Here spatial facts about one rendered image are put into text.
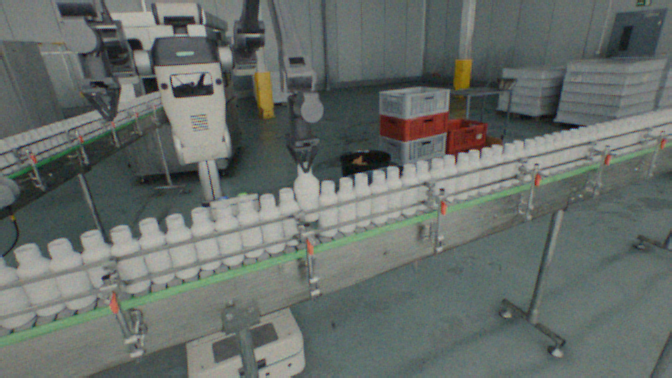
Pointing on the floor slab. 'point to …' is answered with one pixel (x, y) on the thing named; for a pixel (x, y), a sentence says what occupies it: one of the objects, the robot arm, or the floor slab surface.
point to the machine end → (144, 23)
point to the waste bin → (364, 161)
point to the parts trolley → (484, 104)
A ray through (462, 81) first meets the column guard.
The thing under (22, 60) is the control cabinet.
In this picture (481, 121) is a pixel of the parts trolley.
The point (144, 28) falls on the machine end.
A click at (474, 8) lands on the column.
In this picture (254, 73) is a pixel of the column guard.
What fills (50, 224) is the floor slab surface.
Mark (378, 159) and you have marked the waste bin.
